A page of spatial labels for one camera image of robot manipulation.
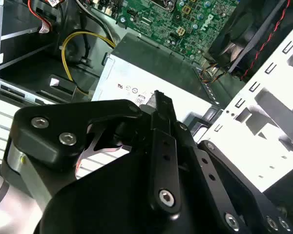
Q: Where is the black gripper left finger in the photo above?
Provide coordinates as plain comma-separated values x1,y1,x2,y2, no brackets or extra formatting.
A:
1,90,183,216

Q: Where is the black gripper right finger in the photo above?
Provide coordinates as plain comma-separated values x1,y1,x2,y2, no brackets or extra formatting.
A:
170,99,293,234

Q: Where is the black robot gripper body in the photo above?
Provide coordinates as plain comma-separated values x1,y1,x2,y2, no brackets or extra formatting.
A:
39,151,225,234

